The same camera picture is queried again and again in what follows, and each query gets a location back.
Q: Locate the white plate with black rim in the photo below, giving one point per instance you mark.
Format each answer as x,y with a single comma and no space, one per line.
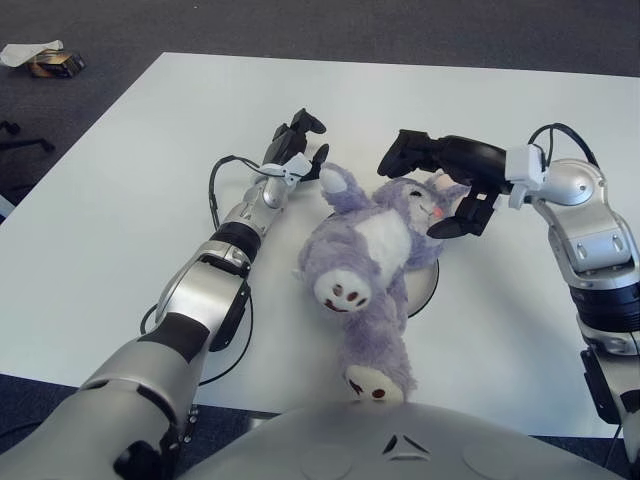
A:
424,285

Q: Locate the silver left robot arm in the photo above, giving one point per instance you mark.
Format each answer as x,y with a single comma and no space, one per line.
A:
200,290

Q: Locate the grey robot torso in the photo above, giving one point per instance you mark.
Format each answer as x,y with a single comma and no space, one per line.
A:
400,445

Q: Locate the purple plush bear doll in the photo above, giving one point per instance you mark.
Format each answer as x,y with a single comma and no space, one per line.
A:
370,250

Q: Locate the dark cardboard box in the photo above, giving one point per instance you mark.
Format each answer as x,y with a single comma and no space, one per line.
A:
60,63

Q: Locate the crumpled white paper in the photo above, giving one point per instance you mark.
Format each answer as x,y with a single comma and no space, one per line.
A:
22,52

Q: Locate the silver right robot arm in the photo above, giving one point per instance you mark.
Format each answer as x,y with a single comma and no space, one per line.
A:
580,235

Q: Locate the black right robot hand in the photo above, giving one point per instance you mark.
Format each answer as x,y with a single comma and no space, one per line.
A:
475,160

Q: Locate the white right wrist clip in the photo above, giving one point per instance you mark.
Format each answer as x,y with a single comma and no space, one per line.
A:
525,170

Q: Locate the black office chair base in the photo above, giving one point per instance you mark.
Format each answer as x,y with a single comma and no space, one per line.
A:
25,147

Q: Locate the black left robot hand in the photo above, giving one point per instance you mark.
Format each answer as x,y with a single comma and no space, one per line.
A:
290,142

